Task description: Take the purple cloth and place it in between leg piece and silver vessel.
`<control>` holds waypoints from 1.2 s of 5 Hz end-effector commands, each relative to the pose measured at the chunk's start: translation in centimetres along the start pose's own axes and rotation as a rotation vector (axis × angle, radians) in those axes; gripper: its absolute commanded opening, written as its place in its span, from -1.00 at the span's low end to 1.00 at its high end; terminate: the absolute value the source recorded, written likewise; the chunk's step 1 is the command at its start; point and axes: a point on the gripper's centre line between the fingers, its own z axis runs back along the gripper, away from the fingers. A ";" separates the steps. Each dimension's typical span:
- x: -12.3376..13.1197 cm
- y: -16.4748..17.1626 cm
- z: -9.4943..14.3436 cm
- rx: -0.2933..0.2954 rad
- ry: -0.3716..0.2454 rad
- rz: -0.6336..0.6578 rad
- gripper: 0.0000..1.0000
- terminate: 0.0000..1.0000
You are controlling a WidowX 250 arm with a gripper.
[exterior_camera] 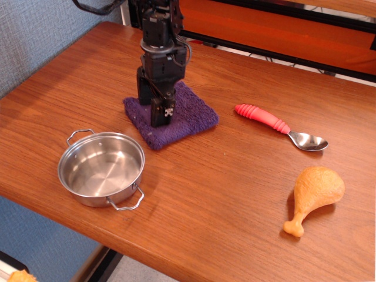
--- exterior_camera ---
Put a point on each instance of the orange fuzzy object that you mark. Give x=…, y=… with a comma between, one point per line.
x=21, y=276

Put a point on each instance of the silver steel pan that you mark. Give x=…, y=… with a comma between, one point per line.
x=103, y=169

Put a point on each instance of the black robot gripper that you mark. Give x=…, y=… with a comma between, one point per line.
x=161, y=69

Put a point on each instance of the purple cloth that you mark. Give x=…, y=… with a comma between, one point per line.
x=191, y=116

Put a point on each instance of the black metal frame rail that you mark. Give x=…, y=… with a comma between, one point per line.
x=333, y=36

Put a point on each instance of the pink handled metal spoon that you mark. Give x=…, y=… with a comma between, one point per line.
x=303, y=141

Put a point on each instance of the orange toy chicken leg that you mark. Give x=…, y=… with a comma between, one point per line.
x=315, y=187

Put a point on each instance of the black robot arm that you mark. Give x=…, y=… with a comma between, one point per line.
x=161, y=23

